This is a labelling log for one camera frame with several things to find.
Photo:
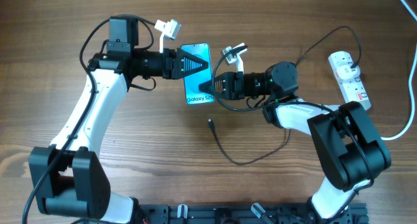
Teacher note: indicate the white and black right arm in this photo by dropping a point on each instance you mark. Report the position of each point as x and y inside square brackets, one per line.
[350, 149]

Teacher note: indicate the white USB wall charger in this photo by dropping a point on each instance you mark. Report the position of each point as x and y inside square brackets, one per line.
[345, 73]

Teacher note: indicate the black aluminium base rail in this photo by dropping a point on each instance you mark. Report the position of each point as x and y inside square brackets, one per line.
[283, 213]

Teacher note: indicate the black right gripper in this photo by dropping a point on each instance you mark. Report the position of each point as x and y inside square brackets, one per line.
[233, 84]

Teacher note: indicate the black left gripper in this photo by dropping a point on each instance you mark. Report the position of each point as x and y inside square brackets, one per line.
[172, 59]

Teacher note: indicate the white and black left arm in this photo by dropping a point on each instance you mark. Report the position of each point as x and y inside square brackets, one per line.
[68, 178]

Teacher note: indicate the blue Galaxy S25 smartphone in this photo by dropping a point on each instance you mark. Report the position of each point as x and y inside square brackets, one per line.
[193, 95]

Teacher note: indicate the white power strip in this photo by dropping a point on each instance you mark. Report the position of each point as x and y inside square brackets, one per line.
[353, 90]

